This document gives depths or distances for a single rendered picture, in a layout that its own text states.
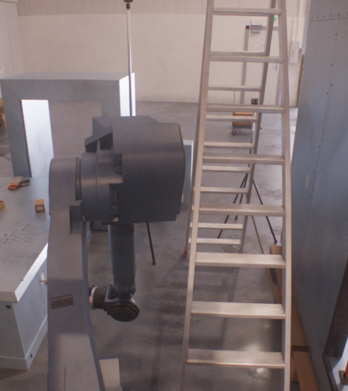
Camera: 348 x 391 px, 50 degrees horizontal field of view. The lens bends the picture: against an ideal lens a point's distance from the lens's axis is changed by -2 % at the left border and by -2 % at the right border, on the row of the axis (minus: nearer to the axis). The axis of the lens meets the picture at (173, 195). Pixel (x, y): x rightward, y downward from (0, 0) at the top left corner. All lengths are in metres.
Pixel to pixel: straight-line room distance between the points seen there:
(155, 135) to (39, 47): 11.26
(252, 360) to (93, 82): 2.74
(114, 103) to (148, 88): 7.92
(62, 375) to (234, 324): 1.91
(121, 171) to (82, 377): 0.64
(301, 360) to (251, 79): 9.53
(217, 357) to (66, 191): 1.04
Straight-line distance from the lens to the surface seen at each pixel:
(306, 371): 2.55
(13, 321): 2.51
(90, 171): 1.29
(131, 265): 1.95
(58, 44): 12.19
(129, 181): 1.26
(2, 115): 9.19
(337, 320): 2.19
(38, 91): 3.90
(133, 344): 2.80
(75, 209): 1.28
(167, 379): 2.60
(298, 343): 2.70
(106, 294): 2.24
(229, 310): 1.79
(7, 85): 4.03
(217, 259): 1.73
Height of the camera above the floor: 2.00
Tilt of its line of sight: 24 degrees down
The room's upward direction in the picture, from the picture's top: 1 degrees clockwise
